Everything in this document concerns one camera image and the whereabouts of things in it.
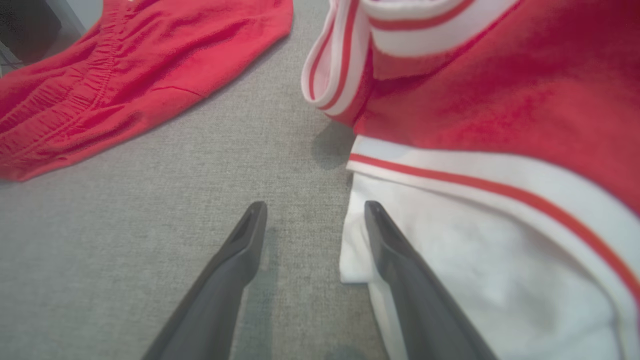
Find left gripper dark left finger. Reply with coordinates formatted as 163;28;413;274
142;201;268;360

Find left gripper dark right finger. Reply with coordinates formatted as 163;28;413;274
363;200;499;360

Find red Bulls basketball jersey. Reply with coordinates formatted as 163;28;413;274
301;0;640;360

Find red shorts with white band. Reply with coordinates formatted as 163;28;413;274
0;0;294;182

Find grey fabric sofa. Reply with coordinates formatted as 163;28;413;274
0;0;388;360

